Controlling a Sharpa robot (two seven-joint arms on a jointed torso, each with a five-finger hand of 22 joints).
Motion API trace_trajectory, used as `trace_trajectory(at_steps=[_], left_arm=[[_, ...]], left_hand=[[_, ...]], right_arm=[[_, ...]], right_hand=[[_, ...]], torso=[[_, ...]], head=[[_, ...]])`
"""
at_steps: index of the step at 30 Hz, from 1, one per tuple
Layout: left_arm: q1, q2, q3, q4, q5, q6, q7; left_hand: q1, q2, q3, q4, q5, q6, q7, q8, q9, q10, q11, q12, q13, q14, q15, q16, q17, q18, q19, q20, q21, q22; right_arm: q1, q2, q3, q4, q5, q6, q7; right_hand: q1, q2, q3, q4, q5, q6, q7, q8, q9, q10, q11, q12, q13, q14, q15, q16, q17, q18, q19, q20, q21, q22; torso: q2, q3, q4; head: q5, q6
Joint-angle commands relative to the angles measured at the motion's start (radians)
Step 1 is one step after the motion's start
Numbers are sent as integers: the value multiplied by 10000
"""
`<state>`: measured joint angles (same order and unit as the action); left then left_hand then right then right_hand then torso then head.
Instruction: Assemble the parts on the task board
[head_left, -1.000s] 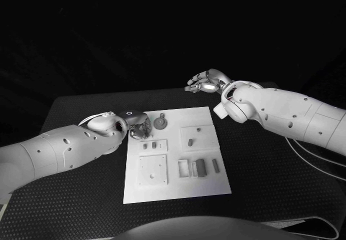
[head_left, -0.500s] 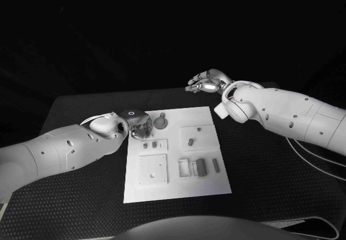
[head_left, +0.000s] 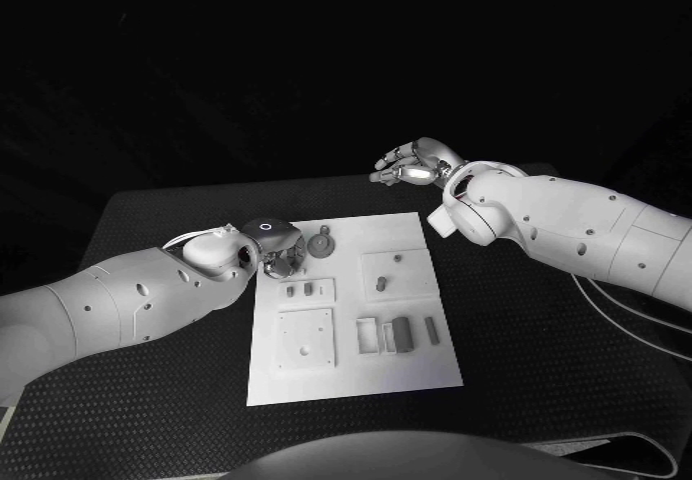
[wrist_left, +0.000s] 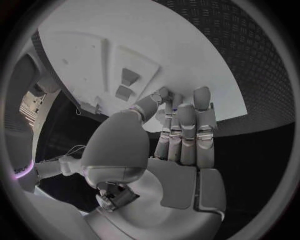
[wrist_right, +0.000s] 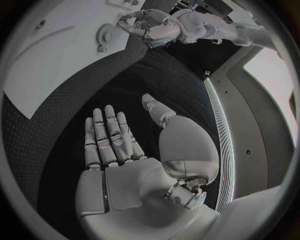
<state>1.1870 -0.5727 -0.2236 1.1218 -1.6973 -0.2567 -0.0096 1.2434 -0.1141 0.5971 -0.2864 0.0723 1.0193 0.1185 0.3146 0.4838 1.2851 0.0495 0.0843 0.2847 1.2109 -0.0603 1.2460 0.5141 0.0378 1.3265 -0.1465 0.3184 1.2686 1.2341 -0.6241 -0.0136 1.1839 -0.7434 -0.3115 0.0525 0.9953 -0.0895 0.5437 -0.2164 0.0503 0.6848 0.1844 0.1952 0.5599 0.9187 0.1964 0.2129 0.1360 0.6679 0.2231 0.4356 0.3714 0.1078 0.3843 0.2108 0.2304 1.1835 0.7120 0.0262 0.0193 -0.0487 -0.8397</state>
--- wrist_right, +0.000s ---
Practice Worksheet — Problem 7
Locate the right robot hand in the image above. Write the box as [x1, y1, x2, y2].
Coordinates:
[75, 93, 222, 240]

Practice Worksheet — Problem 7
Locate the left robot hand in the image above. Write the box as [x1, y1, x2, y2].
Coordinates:
[118, 9, 183, 50]

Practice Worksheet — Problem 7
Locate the white task board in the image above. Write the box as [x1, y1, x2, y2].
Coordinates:
[3, 0, 148, 121]

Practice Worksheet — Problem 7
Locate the grey gear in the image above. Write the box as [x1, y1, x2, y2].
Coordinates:
[95, 23, 117, 47]

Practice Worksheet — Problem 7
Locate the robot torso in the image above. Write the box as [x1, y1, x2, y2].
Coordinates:
[203, 44, 297, 215]

